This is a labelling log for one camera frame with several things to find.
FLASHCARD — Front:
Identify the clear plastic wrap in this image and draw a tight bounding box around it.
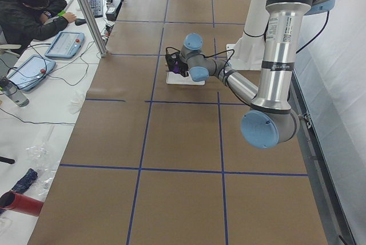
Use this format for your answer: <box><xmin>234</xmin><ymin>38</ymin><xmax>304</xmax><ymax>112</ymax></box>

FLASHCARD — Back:
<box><xmin>26</xmin><ymin>125</ymin><xmax>59</xmax><ymax>199</ymax></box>

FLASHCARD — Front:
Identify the aluminium frame post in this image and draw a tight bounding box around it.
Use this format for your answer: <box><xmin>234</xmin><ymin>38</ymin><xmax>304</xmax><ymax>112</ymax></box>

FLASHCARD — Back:
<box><xmin>77</xmin><ymin>0</ymin><xmax>108</xmax><ymax>57</ymax></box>

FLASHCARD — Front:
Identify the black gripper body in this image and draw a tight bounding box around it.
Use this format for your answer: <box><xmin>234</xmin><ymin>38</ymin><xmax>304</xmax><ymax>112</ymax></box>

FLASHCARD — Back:
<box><xmin>178</xmin><ymin>58</ymin><xmax>189</xmax><ymax>77</ymax></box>

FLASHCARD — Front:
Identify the blue teach pendant near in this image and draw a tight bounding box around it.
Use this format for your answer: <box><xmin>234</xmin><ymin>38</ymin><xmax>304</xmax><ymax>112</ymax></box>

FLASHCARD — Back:
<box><xmin>7</xmin><ymin>55</ymin><xmax>56</xmax><ymax>92</ymax></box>

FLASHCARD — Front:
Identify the red cylinder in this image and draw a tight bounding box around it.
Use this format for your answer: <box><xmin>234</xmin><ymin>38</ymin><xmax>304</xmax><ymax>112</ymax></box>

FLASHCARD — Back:
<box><xmin>1</xmin><ymin>191</ymin><xmax>43</xmax><ymax>216</ymax></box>

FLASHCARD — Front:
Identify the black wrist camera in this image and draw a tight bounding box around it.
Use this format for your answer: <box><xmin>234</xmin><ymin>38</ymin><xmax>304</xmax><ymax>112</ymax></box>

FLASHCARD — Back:
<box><xmin>165</xmin><ymin>51</ymin><xmax>180</xmax><ymax>68</ymax></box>

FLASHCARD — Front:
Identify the black computer mouse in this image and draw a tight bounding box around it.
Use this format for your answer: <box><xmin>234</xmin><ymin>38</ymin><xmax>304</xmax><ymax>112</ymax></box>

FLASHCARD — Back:
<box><xmin>74</xmin><ymin>18</ymin><xmax>86</xmax><ymax>26</ymax></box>

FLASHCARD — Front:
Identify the blue teach pendant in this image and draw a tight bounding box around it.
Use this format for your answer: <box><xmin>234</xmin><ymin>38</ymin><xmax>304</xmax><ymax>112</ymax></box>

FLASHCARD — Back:
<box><xmin>7</xmin><ymin>55</ymin><xmax>56</xmax><ymax>92</ymax></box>
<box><xmin>45</xmin><ymin>31</ymin><xmax>85</xmax><ymax>59</ymax></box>

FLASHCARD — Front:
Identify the white towel rack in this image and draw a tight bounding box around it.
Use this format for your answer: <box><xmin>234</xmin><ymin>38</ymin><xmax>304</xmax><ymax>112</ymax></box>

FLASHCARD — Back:
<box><xmin>165</xmin><ymin>63</ymin><xmax>205</xmax><ymax>86</ymax></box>

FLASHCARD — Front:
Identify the seated person in black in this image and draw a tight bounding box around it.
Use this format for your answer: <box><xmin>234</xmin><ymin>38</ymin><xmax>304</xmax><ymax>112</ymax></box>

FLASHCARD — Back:
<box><xmin>1</xmin><ymin>0</ymin><xmax>77</xmax><ymax>54</ymax></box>

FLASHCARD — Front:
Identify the black keyboard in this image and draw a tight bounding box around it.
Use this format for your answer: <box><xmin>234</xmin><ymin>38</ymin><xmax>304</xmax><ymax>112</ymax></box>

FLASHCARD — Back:
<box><xmin>87</xmin><ymin>0</ymin><xmax>104</xmax><ymax>18</ymax></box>

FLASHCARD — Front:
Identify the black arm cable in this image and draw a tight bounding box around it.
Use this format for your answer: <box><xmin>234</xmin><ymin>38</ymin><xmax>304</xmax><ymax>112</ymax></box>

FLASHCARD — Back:
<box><xmin>166</xmin><ymin>10</ymin><xmax>331</xmax><ymax>68</ymax></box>

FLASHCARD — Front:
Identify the purple towel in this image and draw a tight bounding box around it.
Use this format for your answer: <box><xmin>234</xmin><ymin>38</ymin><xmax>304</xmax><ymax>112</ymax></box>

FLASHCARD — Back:
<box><xmin>172</xmin><ymin>62</ymin><xmax>181</xmax><ymax>74</ymax></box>

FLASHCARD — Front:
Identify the blue teach pendant far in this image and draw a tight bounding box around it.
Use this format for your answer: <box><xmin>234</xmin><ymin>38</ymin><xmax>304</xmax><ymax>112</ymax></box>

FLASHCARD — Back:
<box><xmin>45</xmin><ymin>31</ymin><xmax>85</xmax><ymax>59</ymax></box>

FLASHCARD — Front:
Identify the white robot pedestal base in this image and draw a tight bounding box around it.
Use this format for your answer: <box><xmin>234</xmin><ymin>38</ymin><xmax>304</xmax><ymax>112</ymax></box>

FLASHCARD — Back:
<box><xmin>226</xmin><ymin>0</ymin><xmax>269</xmax><ymax>70</ymax></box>

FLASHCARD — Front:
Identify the grey water bottle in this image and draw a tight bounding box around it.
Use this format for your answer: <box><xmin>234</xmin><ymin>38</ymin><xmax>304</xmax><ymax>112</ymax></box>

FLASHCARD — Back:
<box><xmin>0</xmin><ymin>76</ymin><xmax>29</xmax><ymax>107</ymax></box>

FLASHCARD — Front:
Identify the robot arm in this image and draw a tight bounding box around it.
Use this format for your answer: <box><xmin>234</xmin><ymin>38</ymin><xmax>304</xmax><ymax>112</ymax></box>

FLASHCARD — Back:
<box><xmin>165</xmin><ymin>0</ymin><xmax>336</xmax><ymax>148</ymax></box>

